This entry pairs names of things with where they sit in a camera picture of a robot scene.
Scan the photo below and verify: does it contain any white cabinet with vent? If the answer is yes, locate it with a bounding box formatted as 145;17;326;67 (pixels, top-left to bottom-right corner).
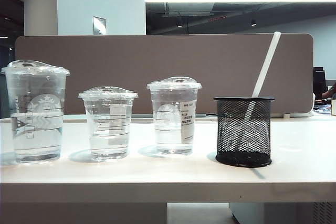
229;202;336;224

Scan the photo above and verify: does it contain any seated person in background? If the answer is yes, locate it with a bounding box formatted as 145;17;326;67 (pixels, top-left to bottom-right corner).
321;82;336;100

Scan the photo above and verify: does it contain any large clear Starbucks cup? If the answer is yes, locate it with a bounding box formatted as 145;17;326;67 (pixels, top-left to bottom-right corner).
0;60;71;164

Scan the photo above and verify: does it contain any black mesh pen holder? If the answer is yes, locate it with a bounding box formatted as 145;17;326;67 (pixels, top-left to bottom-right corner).
213;96;275;167

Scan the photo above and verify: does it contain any white partition foot bracket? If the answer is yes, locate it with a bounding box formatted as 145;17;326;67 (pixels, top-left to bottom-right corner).
283;110;314;118

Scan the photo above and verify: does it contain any white drinking straw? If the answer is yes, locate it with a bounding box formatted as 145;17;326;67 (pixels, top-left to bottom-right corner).
243;31;282;127

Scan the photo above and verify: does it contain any brown desk partition panel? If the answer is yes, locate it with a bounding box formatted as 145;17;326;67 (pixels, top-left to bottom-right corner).
15;33;315;116

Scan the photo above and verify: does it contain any black computer monitor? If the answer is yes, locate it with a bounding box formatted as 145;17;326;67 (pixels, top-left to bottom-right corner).
313;67;328;101

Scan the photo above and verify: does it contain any silver wall sign plate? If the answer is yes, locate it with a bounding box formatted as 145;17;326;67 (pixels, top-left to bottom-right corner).
92;16;107;36

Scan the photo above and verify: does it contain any small clear plastic cup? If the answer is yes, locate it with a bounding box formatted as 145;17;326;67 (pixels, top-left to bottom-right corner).
78;86;139;162

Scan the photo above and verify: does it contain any medium clear cup with label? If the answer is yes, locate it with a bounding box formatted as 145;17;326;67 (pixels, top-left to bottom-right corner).
146;76;203;156

